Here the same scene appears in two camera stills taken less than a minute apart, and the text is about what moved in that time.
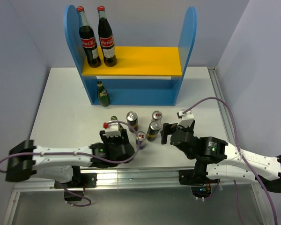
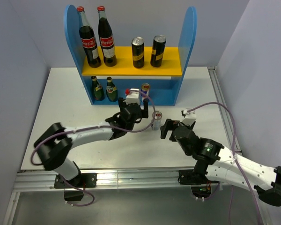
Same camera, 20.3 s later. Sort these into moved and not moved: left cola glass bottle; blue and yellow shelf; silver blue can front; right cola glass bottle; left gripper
Moved: left gripper; silver blue can front
Not moved: right cola glass bottle; left cola glass bottle; blue and yellow shelf
